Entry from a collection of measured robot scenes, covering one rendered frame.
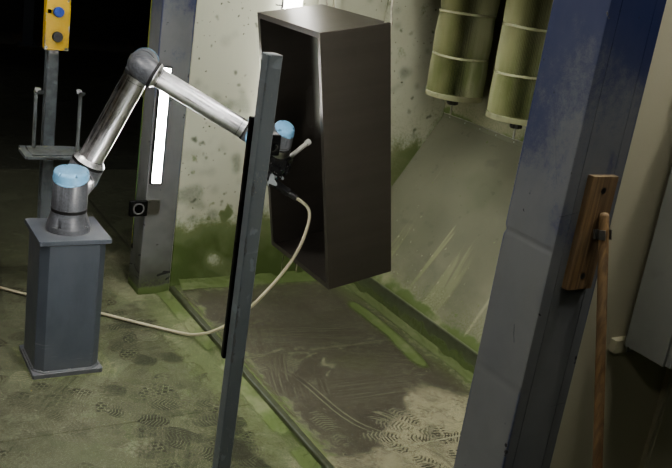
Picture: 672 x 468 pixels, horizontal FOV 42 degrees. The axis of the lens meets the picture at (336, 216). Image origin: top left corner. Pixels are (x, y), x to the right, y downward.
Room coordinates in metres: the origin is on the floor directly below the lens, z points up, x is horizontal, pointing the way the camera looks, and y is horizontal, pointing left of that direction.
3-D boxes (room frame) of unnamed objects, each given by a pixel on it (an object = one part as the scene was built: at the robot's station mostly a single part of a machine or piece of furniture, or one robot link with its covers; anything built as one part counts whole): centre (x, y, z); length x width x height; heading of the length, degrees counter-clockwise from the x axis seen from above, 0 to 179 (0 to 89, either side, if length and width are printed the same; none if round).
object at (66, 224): (3.57, 1.15, 0.69); 0.19 x 0.19 x 0.10
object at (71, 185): (3.58, 1.15, 0.83); 0.17 x 0.15 x 0.18; 5
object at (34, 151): (4.24, 1.45, 0.95); 0.26 x 0.15 x 0.32; 122
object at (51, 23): (4.32, 1.51, 1.42); 0.12 x 0.06 x 0.26; 122
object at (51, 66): (4.37, 1.54, 0.82); 0.06 x 0.06 x 1.64; 32
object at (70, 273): (3.57, 1.15, 0.32); 0.31 x 0.31 x 0.64; 32
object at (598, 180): (2.04, -0.62, 1.40); 0.09 x 0.02 x 0.29; 122
